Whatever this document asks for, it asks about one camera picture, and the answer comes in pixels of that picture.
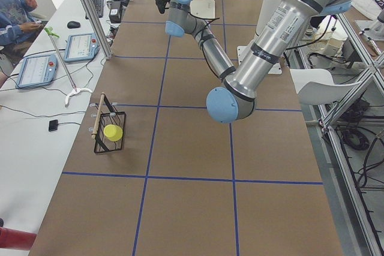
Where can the cream rabbit tray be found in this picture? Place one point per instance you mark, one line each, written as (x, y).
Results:
(204, 9)

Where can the white plastic chair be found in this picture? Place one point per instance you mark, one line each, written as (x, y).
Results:
(316, 86)

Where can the black computer mouse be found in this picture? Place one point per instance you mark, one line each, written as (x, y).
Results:
(73, 24)

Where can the wooden rack handle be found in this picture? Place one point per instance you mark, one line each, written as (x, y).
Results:
(98, 116)

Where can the yellow cup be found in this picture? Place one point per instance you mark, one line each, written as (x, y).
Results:
(113, 132)

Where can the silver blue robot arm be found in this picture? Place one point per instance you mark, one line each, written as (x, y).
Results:
(236, 97)

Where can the black wire cup rack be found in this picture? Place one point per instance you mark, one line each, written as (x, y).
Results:
(102, 144)

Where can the person in blue sweater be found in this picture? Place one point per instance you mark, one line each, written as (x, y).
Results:
(18, 28)

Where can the black keyboard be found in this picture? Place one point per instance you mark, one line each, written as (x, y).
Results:
(99, 7)

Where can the small black puck device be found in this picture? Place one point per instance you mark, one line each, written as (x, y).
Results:
(53, 125)

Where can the red cylinder object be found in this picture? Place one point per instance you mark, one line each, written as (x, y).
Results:
(16, 239)

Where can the teach pendant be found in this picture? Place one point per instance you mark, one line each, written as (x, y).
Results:
(81, 47)
(37, 71)

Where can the aluminium frame post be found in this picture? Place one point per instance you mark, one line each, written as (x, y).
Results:
(97, 27)

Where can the white green reacher stick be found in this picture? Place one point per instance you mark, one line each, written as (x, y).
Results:
(76, 90)

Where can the near teach pendant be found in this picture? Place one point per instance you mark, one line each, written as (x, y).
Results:
(37, 71)

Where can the black power adapter box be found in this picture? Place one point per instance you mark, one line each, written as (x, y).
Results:
(115, 12)

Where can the far teach pendant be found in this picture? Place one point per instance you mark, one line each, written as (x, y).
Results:
(81, 47)

